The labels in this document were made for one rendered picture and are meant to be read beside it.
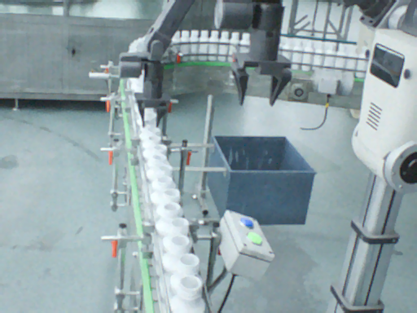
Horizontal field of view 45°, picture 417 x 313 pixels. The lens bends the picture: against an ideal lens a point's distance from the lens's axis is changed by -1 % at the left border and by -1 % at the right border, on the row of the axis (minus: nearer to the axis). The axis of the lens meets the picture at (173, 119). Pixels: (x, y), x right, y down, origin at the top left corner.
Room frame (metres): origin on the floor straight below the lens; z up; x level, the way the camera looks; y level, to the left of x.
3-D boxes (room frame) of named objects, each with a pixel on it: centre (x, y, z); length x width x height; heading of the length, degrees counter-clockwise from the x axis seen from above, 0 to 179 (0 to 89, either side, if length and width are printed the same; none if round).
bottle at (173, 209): (0.91, -0.01, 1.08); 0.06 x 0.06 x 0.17
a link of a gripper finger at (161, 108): (1.38, 0.06, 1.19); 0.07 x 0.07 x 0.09; 9
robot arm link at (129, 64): (1.37, 0.11, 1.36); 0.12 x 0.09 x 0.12; 100
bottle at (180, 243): (0.79, -0.03, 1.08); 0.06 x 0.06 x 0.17
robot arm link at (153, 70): (1.38, 0.07, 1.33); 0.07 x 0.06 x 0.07; 100
